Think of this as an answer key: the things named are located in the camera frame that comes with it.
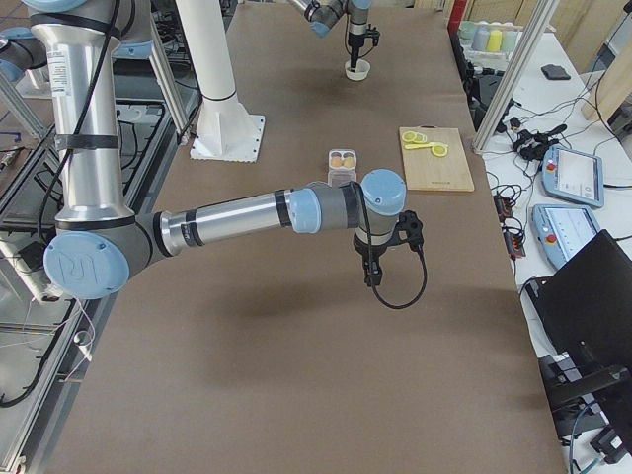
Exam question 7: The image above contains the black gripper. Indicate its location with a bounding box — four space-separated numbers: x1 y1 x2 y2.
353 237 394 287
347 33 364 68

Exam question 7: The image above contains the white bowl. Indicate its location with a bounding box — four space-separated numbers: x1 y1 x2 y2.
345 59 370 82

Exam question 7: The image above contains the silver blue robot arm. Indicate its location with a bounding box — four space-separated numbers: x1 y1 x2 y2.
28 1 406 299
289 0 380 72

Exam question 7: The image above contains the clear plastic egg box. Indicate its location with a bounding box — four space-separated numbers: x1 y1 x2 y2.
328 148 357 187

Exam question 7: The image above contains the lemon slice near knife tip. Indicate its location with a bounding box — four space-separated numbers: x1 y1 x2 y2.
402 130 417 143

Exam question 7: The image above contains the bamboo cutting board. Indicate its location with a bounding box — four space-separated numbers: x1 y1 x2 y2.
399 126 475 192

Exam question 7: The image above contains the lemon slice pair middle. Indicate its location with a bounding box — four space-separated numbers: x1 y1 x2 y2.
414 132 428 143

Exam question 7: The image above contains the yellow plastic knife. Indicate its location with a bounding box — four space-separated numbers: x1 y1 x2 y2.
404 142 435 150

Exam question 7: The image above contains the grey plastic cup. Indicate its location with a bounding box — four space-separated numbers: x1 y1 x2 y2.
471 26 490 51

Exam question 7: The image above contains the yellow plastic cup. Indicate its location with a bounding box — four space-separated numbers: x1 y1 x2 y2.
486 29 503 53

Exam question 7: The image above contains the green plastic cup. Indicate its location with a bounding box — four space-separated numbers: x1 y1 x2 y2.
501 30 518 53

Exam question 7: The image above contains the white central mounting column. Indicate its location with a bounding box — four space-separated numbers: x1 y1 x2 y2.
177 0 265 163

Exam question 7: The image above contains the blue teach pendant near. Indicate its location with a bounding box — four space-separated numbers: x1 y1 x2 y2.
532 204 600 270

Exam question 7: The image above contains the blue teach pendant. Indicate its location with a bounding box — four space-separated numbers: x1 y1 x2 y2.
532 204 600 270
542 145 604 208

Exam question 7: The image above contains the black laptop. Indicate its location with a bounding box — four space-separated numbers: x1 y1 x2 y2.
526 230 631 367

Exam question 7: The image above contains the blue teach pendant far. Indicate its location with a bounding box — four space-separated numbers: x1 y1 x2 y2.
542 145 604 208

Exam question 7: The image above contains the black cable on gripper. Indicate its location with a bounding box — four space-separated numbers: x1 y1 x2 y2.
370 246 429 310

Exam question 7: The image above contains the lemon slice at handle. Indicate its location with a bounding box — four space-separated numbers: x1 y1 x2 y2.
431 143 448 157

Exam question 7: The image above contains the aluminium frame post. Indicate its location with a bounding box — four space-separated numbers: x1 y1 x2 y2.
472 0 559 155

